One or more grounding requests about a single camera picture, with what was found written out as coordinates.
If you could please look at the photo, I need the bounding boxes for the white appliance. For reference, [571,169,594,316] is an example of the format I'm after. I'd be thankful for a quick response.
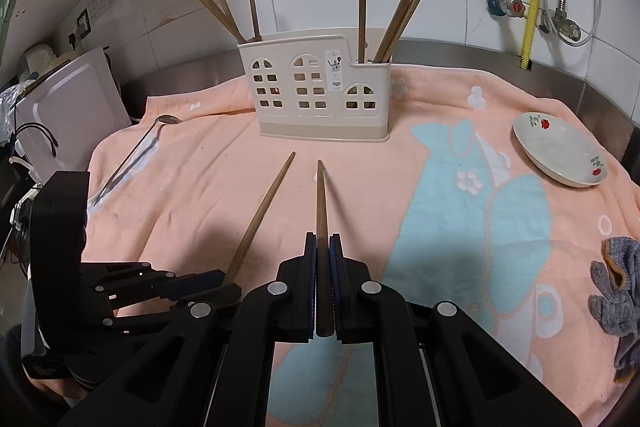
[14,46,134,180]

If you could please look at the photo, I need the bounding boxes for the metal spoon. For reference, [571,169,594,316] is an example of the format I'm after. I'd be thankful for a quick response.
[91,114,184,206]

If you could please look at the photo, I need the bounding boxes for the black cable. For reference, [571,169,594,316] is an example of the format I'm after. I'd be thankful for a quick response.
[14,122,58,158]

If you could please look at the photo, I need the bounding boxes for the white floral plate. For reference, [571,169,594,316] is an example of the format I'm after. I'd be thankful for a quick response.
[511,111,609,188]

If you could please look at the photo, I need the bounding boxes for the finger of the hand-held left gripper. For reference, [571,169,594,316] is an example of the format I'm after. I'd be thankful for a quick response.
[114,283,243,334]
[150,268,228,303]

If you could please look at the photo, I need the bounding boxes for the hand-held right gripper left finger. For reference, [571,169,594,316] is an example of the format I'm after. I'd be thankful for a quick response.
[57,232,318,427]

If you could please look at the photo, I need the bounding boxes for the beige plastic utensil holder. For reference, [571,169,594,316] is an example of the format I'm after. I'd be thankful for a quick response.
[237,33,393,142]

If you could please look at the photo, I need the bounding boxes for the brown wooden chopstick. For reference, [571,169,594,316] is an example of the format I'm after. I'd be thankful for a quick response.
[247,0,263,42]
[356,0,368,64]
[212,0,248,42]
[197,0,242,44]
[377,0,426,64]
[374,0,424,64]
[222,151,297,290]
[315,160,334,337]
[382,0,435,64]

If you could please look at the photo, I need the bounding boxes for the grey knit glove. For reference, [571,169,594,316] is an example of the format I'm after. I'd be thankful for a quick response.
[589,236,640,384]

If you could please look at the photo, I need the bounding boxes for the peach printed towel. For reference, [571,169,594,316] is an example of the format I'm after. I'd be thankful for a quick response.
[82,62,640,427]

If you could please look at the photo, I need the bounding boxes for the metal water valve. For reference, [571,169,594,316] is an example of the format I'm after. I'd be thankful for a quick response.
[479,0,529,18]
[537,8,582,44]

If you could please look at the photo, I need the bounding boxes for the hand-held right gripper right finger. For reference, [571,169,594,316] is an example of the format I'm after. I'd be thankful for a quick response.
[329,233,585,427]

